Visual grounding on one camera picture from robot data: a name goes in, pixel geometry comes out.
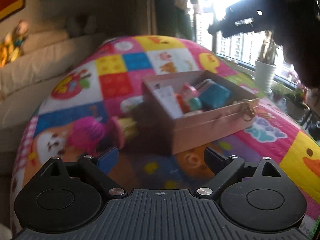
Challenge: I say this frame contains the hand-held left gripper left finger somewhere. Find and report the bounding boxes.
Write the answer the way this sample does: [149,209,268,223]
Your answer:
[37,147,127,197]

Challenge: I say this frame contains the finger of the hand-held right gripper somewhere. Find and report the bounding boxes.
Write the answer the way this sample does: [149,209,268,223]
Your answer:
[207,17,262,39]

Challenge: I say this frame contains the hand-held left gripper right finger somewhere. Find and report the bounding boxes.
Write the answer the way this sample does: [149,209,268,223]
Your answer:
[194,146,284,196]

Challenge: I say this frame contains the pink wooden toy box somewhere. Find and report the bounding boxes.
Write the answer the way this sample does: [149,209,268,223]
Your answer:
[141,69,260,155]

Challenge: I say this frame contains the teal toy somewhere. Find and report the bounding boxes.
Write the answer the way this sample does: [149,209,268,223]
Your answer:
[188,96,203,112]

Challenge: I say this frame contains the blue tissue pack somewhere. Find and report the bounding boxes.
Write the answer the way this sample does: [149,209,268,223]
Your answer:
[199,82,232,111]

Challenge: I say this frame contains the red pink toy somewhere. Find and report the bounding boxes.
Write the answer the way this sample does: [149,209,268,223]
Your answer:
[181,82,200,101]

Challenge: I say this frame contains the white paper card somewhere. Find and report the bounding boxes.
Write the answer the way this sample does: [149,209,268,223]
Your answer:
[152,85,185,119]

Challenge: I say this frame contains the tall green plant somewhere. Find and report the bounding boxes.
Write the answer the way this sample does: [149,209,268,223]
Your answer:
[257,30,280,65]

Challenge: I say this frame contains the pink and yellow toy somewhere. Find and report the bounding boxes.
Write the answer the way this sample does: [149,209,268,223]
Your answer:
[67,116,107,153]

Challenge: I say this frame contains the green white hanging garment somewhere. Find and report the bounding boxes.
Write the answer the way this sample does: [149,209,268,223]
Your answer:
[173,0,195,41]

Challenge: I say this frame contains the white plant pot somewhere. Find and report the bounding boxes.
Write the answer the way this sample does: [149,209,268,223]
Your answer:
[254,59,277,93]

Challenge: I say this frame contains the small potted plants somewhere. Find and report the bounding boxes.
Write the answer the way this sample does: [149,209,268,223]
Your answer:
[271,80,311,121]

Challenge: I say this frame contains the brown curtain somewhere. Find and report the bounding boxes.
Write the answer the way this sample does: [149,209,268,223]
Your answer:
[147,0,158,36]

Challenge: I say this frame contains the colourful cartoon play mat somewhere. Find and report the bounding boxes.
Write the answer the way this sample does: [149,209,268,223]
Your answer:
[10,35,320,240]

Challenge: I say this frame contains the beige sofa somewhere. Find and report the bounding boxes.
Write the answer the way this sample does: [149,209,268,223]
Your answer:
[0,26,108,177]

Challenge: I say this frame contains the orange bear plush toy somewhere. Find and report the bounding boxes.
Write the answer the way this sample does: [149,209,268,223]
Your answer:
[0,32,23,67]

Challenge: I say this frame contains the plush doll green clothes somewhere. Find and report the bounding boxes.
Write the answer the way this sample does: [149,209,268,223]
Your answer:
[14,20,30,47]

